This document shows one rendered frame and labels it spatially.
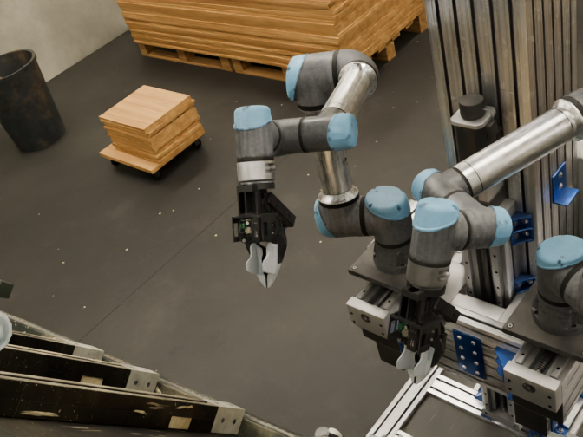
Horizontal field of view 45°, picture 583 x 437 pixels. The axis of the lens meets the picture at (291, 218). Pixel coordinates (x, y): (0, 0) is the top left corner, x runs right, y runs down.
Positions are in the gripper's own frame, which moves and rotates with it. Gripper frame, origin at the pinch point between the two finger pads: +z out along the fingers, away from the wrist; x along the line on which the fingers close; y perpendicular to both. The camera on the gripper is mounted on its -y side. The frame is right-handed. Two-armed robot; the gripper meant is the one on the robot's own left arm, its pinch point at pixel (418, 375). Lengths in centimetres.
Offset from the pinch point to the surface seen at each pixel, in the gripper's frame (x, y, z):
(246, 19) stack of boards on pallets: -333, -262, -45
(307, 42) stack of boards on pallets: -279, -271, -35
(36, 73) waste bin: -448, -157, 6
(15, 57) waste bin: -483, -158, -2
